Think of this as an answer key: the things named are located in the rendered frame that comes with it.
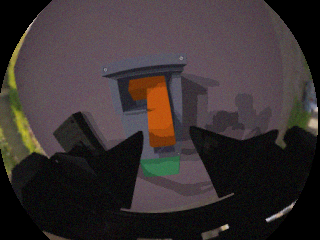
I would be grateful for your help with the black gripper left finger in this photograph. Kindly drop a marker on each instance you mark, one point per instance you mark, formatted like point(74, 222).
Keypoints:
point(115, 170)

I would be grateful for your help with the orange l-shaped part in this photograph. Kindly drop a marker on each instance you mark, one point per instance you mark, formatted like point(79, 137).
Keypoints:
point(159, 115)

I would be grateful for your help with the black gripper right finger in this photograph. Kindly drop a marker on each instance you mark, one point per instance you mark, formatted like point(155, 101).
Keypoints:
point(226, 158)

